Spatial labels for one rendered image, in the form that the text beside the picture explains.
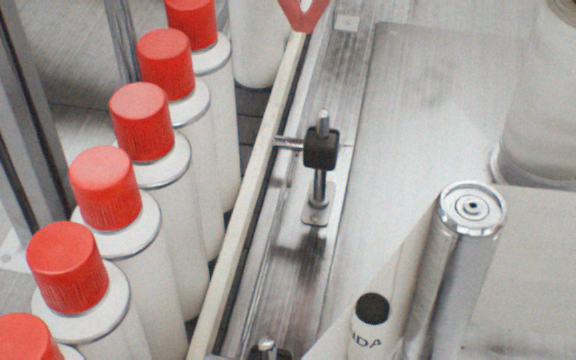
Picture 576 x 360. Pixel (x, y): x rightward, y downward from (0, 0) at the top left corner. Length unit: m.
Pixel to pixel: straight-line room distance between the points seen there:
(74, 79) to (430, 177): 0.42
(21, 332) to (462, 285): 0.23
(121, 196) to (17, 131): 0.19
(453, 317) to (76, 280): 0.22
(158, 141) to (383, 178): 0.28
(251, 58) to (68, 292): 0.39
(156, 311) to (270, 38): 0.32
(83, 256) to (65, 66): 0.54
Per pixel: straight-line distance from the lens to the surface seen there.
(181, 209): 0.45
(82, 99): 0.82
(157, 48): 0.45
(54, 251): 0.35
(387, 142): 0.68
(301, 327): 0.61
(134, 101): 0.41
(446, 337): 0.46
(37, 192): 0.61
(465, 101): 0.73
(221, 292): 0.53
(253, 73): 0.70
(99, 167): 0.38
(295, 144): 0.63
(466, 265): 0.40
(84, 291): 0.36
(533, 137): 0.60
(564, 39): 0.54
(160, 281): 0.43
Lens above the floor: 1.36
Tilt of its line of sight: 48 degrees down
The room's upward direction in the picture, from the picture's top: straight up
